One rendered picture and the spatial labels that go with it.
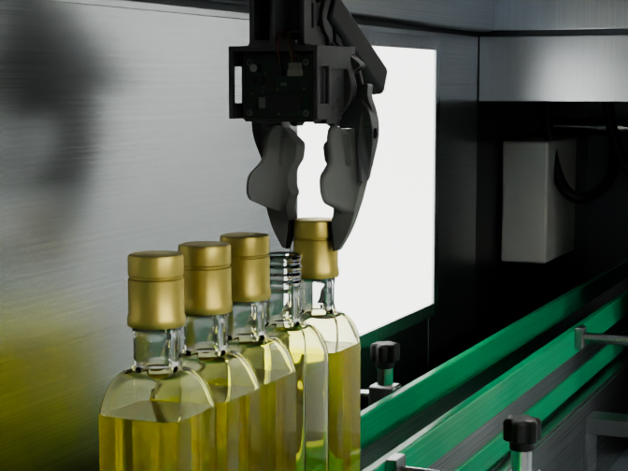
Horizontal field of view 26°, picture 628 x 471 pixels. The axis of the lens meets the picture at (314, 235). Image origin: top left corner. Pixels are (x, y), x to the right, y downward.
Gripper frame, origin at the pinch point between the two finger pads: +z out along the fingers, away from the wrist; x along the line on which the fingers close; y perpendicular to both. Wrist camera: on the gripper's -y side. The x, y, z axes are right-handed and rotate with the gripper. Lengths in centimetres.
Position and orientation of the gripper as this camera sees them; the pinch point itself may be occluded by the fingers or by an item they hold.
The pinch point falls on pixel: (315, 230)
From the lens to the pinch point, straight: 103.5
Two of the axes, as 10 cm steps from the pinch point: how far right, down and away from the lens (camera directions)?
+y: -4.3, 1.0, -9.0
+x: 9.0, 0.5, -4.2
